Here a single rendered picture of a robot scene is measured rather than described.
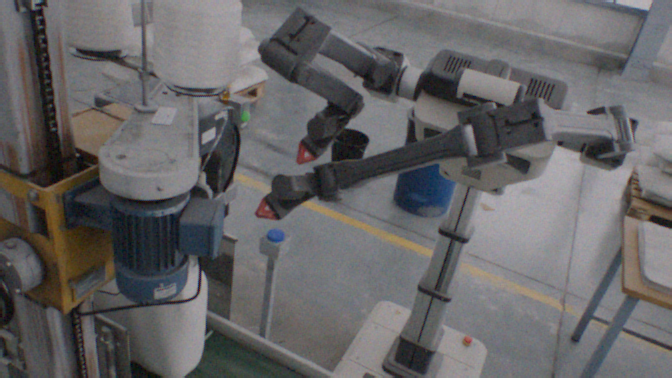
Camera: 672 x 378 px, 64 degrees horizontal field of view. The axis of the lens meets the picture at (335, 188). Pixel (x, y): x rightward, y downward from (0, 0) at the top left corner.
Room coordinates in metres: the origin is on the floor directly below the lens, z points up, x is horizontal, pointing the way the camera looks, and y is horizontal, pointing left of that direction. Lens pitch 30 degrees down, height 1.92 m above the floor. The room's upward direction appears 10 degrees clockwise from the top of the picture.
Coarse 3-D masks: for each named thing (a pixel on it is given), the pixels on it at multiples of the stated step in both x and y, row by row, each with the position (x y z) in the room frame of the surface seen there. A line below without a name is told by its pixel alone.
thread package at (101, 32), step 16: (64, 0) 1.05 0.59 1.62; (80, 0) 1.04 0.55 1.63; (96, 0) 1.05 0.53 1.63; (112, 0) 1.07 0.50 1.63; (128, 0) 1.11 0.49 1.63; (64, 16) 1.05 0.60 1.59; (80, 16) 1.04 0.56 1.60; (96, 16) 1.05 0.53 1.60; (112, 16) 1.07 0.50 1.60; (128, 16) 1.11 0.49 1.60; (64, 32) 1.05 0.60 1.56; (80, 32) 1.04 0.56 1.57; (96, 32) 1.04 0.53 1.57; (112, 32) 1.06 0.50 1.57; (128, 32) 1.10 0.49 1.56; (80, 48) 1.04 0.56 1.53; (96, 48) 1.04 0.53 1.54; (112, 48) 1.06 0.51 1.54
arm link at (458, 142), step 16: (464, 112) 0.95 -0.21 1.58; (480, 112) 0.93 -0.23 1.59; (464, 128) 0.93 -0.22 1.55; (416, 144) 0.96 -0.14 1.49; (432, 144) 0.94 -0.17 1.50; (448, 144) 0.92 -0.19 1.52; (464, 144) 0.91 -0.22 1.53; (352, 160) 1.03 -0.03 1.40; (368, 160) 1.00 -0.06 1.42; (384, 160) 0.98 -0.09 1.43; (400, 160) 0.96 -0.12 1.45; (416, 160) 0.95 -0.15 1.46; (432, 160) 0.93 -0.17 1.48; (448, 160) 0.95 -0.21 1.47; (480, 160) 0.89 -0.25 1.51; (496, 160) 0.87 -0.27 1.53; (320, 176) 1.05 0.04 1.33; (336, 176) 1.03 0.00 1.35; (352, 176) 1.01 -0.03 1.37; (368, 176) 0.99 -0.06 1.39; (384, 176) 1.00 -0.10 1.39; (336, 192) 1.01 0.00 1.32
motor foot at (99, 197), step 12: (96, 180) 0.90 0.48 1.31; (72, 192) 0.85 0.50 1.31; (84, 192) 0.87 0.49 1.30; (96, 192) 0.88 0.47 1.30; (108, 192) 0.89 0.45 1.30; (72, 204) 0.84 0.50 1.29; (84, 204) 0.84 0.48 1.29; (96, 204) 0.84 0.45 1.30; (108, 204) 0.85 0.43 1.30; (72, 216) 0.84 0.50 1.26; (84, 216) 0.86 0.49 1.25; (96, 216) 0.85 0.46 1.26; (108, 216) 0.84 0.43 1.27; (72, 228) 0.84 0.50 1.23; (96, 228) 0.84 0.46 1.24; (108, 228) 0.84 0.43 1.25
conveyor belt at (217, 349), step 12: (216, 336) 1.41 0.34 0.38; (204, 348) 1.34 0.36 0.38; (216, 348) 1.35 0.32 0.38; (228, 348) 1.36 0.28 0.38; (240, 348) 1.37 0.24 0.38; (204, 360) 1.29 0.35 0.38; (216, 360) 1.30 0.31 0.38; (228, 360) 1.31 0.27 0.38; (240, 360) 1.32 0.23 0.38; (252, 360) 1.33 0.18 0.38; (264, 360) 1.34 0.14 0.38; (132, 372) 1.19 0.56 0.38; (144, 372) 1.20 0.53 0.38; (192, 372) 1.23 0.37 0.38; (204, 372) 1.24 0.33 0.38; (216, 372) 1.25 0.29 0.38; (228, 372) 1.26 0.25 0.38; (240, 372) 1.27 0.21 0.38; (252, 372) 1.27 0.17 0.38; (264, 372) 1.28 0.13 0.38; (276, 372) 1.29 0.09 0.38; (288, 372) 1.30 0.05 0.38
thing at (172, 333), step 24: (192, 264) 1.22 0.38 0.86; (192, 288) 1.22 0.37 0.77; (120, 312) 1.22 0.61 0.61; (144, 312) 1.19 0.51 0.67; (168, 312) 1.17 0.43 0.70; (192, 312) 1.19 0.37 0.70; (144, 336) 1.18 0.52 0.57; (168, 336) 1.16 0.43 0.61; (192, 336) 1.19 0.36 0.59; (144, 360) 1.19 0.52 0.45; (168, 360) 1.16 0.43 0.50; (192, 360) 1.20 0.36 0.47
